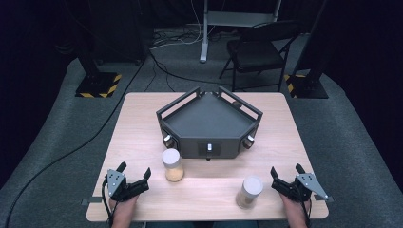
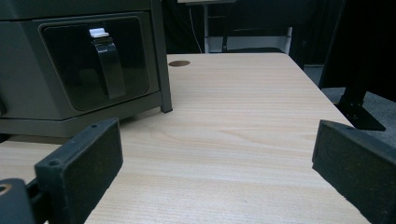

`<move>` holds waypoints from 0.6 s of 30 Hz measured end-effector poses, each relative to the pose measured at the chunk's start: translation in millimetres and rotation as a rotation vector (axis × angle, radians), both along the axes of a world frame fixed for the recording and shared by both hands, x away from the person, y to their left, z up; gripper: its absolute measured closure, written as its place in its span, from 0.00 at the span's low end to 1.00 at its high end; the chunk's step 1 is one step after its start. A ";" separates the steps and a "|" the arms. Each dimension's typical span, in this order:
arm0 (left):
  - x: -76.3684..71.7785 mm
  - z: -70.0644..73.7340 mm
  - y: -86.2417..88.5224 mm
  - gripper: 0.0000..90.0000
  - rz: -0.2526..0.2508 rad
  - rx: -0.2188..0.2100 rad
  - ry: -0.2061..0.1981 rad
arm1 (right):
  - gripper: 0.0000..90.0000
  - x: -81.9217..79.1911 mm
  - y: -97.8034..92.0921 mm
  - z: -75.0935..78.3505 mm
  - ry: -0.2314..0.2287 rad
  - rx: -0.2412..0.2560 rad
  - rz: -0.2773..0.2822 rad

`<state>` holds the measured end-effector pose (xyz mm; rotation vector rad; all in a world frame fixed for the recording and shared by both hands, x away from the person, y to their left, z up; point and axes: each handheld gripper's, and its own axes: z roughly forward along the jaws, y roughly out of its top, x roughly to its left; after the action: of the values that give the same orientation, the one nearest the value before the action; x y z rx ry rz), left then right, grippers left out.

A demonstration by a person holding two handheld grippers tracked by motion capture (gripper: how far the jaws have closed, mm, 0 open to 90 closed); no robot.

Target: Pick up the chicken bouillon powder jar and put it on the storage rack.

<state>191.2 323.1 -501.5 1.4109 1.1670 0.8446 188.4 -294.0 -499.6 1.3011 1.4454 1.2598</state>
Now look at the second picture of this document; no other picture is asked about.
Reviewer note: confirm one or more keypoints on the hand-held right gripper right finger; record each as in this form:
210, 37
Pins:
358, 168

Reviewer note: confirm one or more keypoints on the black folding chair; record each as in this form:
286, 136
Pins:
255, 49

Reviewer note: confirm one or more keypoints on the brown round table grommet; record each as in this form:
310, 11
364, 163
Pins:
179, 63

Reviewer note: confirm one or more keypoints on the black stand with striped base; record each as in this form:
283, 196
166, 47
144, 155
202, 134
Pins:
358, 115

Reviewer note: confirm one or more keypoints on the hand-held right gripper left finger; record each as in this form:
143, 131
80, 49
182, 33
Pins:
77, 174

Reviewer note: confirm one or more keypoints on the white metal desk frame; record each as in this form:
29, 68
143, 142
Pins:
205, 28

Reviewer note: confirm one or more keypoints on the black hexagonal tray device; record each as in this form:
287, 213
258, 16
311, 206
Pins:
25, 77

